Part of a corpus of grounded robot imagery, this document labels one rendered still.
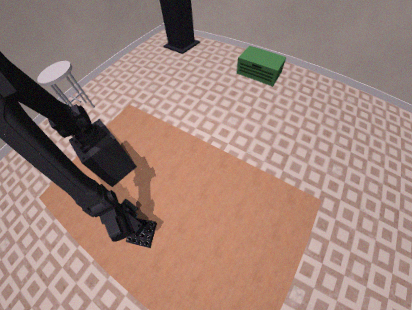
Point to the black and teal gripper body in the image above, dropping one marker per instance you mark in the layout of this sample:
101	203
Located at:
130	205

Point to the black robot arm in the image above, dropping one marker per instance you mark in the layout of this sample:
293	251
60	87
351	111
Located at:
22	134

